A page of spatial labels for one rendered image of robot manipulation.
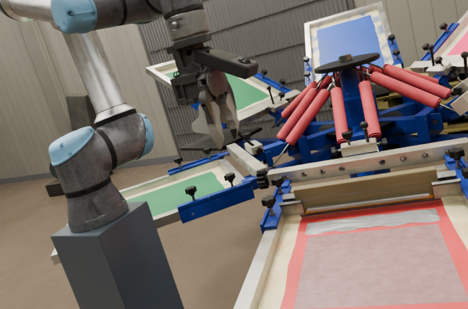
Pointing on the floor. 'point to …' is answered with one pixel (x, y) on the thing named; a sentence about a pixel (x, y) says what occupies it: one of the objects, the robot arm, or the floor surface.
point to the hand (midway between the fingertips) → (229, 137)
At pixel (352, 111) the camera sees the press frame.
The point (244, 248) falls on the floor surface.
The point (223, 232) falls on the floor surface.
